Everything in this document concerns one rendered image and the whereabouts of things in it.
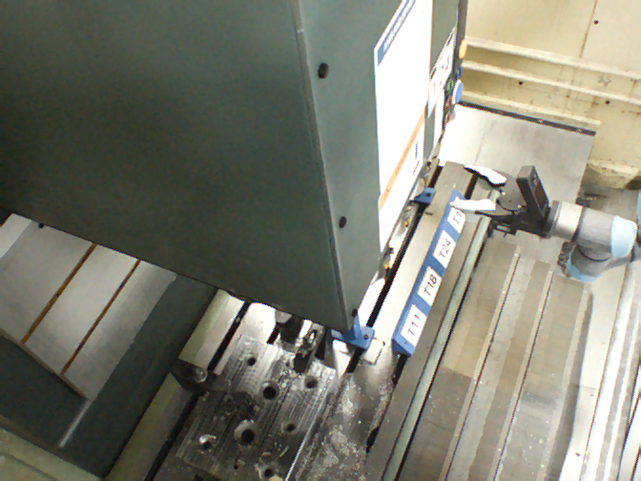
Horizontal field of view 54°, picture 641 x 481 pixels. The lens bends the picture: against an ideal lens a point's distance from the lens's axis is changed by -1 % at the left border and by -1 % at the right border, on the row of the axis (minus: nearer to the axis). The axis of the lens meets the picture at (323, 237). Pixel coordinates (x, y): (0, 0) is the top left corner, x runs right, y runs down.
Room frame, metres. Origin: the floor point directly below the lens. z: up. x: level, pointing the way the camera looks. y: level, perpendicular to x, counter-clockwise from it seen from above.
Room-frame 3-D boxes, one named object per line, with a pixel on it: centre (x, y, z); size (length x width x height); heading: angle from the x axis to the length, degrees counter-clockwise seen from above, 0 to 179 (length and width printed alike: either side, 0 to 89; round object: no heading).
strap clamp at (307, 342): (0.60, 0.07, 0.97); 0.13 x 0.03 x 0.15; 148
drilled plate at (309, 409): (0.47, 0.20, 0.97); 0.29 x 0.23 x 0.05; 148
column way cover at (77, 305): (0.79, 0.47, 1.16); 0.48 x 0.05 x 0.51; 148
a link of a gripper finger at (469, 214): (0.75, -0.31, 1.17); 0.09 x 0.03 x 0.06; 82
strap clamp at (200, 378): (0.57, 0.31, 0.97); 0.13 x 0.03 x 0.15; 58
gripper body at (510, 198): (0.73, -0.42, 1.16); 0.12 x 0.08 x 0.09; 58
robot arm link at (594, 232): (0.65, -0.55, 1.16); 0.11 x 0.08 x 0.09; 58
